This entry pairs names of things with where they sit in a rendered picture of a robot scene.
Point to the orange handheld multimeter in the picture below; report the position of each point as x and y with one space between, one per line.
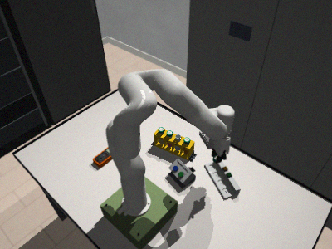
102 158

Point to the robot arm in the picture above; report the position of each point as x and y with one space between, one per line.
142 104

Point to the grey button housing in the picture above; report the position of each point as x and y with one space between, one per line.
179 171

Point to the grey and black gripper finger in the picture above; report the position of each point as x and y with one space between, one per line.
224 157
213 152

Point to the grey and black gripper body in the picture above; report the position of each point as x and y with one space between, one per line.
219 148

